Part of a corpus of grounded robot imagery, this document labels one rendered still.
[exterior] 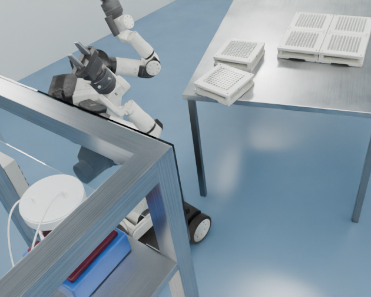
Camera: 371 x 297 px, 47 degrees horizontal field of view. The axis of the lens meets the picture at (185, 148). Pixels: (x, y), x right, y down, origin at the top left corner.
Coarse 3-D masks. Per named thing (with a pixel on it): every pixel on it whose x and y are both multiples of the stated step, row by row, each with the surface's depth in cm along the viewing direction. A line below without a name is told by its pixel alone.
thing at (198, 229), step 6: (198, 216) 267; (204, 216) 268; (192, 222) 265; (198, 222) 264; (204, 222) 272; (210, 222) 276; (192, 228) 264; (198, 228) 269; (204, 228) 275; (192, 234) 263; (198, 234) 272; (204, 234) 277; (192, 240) 266; (198, 240) 273
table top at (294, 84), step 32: (256, 0) 327; (288, 0) 321; (320, 0) 315; (352, 0) 309; (224, 32) 295; (256, 32) 289; (288, 64) 256; (320, 64) 252; (192, 96) 244; (256, 96) 236; (288, 96) 233; (320, 96) 229; (352, 96) 226
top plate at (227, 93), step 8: (224, 64) 251; (208, 72) 246; (248, 72) 241; (200, 80) 241; (240, 80) 237; (248, 80) 237; (208, 88) 235; (216, 88) 233; (232, 88) 232; (224, 96) 229
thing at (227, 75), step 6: (216, 72) 244; (222, 72) 244; (228, 72) 243; (234, 72) 241; (210, 78) 240; (216, 78) 239; (222, 78) 239; (228, 78) 238; (234, 78) 237; (222, 84) 234; (228, 84) 233
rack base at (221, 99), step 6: (246, 84) 241; (252, 84) 242; (198, 90) 242; (204, 90) 241; (240, 90) 237; (246, 90) 240; (204, 96) 241; (210, 96) 237; (216, 96) 236; (234, 96) 234; (240, 96) 237; (222, 102) 233; (228, 102) 231
